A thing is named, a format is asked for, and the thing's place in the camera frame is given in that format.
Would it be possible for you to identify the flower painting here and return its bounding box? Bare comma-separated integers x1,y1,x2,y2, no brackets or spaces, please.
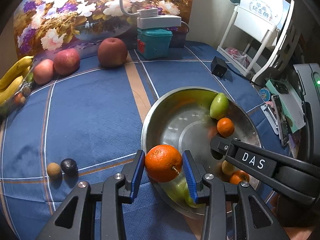
13,0,193,57

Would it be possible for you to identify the person's hand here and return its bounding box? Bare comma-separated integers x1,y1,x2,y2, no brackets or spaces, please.
270,194,319,239

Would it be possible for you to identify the yellow banana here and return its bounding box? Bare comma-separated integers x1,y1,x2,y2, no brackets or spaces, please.
0,56,34,89
0,75,23,104

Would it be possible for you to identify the lower yellow banana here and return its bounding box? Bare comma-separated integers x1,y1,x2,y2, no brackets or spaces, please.
0,75,23,104

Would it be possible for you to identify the large orange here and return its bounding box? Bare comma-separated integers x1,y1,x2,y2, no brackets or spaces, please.
145,145,182,183

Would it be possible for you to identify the middle red apple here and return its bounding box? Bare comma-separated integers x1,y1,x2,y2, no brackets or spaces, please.
53,48,80,76

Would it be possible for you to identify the dark plum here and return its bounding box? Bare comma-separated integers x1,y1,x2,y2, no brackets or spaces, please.
60,158,78,177

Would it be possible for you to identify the clear plastic fruit tray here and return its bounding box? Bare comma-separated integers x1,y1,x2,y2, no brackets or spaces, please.
1,66,34,119

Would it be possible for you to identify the brown longan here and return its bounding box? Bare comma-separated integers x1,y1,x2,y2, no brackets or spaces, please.
221,160,235,176
47,162,61,179

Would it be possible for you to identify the teal plastic box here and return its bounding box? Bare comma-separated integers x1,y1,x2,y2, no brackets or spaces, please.
137,28,172,60

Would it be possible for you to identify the black power adapter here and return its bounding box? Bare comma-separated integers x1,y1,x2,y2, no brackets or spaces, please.
210,56,228,78

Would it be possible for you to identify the large green jujube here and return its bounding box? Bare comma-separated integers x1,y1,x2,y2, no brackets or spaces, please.
184,184,204,209

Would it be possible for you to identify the dark red apple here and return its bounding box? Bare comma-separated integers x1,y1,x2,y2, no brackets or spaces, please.
98,37,128,68

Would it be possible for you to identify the brown longan front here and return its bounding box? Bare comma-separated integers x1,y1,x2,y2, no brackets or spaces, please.
221,160,235,176

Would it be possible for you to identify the blue plaid tablecloth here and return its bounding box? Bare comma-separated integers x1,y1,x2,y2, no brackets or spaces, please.
1,41,289,239

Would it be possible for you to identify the white shelf rack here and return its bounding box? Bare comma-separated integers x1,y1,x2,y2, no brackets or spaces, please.
217,0,300,86

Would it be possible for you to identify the upper yellow banana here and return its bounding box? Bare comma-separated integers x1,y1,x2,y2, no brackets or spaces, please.
0,56,34,89

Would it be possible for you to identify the pale red apple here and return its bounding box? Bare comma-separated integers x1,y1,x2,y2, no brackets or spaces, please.
33,59,54,85

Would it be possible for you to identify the stainless steel basin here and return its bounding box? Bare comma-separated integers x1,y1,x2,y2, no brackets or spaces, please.
141,86,261,219

